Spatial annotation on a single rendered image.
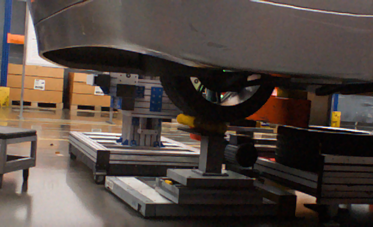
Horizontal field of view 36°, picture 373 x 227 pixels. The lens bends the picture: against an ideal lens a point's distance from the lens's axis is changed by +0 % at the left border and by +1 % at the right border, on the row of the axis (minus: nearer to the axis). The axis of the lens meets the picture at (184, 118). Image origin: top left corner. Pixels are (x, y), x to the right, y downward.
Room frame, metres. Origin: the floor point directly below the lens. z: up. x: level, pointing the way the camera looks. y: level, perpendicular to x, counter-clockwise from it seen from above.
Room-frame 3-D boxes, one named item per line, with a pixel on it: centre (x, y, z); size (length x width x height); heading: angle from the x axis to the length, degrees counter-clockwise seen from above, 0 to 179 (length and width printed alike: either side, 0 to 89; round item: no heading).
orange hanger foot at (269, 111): (3.60, -0.56, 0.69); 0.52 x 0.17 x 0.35; 22
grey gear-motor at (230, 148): (3.58, -0.35, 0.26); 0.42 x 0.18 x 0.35; 22
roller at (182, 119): (3.24, -0.03, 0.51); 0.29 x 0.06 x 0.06; 22
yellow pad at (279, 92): (3.45, -0.62, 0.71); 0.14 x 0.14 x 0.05; 22
